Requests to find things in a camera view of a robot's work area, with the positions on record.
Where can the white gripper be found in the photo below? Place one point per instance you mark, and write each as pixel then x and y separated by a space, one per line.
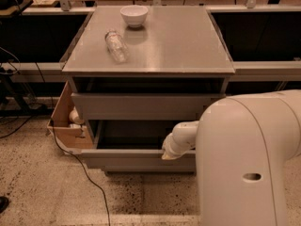
pixel 170 145

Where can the grey drawer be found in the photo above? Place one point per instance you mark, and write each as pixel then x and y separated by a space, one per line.
pixel 134 146
pixel 142 107

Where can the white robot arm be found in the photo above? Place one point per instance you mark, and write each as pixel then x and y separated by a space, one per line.
pixel 242 143

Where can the grey top drawer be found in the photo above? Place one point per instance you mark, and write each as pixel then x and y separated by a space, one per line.
pixel 142 107

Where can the grey drawer cabinet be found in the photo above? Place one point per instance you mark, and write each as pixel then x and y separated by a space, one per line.
pixel 176 51

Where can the cardboard box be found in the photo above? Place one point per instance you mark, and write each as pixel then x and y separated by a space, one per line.
pixel 71 137

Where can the white cup in box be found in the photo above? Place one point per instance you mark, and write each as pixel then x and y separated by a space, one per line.
pixel 74 117

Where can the clear plastic bottle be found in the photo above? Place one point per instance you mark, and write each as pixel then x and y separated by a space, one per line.
pixel 116 46

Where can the white ceramic bowl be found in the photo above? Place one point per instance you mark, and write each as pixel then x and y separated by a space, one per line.
pixel 134 15

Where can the black shoe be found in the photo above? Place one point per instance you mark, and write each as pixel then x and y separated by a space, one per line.
pixel 4 202

